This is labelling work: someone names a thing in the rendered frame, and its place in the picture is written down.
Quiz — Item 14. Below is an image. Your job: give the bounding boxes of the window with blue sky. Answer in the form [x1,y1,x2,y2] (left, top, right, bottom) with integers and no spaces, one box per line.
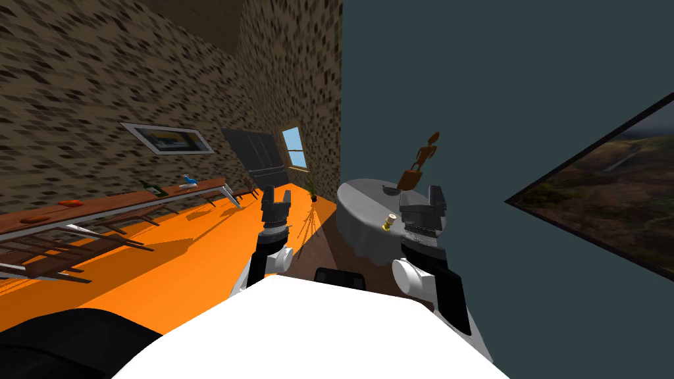
[281,126,310,172]

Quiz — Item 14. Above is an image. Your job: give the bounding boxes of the brown wooden chair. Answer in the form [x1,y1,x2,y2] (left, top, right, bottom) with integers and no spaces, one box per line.
[0,230,155,285]
[230,176,260,202]

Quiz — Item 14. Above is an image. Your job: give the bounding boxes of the long wooden dining table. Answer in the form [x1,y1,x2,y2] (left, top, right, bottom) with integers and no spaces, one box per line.
[0,174,242,244]

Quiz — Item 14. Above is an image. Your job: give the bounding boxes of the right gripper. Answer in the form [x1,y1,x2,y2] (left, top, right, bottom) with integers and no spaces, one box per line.
[398,184,448,247]

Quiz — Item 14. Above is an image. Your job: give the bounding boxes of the large landscape wall picture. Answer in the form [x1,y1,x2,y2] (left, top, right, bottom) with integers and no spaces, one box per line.
[504,93,674,283]

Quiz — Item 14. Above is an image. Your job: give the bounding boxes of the brown figure statue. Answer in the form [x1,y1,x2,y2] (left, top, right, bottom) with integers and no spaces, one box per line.
[396,131,441,192]

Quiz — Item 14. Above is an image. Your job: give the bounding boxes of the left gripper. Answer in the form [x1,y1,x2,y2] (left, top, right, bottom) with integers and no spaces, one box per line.
[260,184,293,230]

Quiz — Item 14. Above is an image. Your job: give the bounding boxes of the white framed wall picture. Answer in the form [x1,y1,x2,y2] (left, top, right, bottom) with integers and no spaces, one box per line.
[119,121,217,156]

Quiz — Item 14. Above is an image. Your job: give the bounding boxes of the round table with grey cloth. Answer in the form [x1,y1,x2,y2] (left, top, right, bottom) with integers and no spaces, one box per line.
[336,178,450,265]

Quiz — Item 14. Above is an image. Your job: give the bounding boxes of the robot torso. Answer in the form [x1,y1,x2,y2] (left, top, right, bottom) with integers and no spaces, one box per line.
[110,267,511,379]

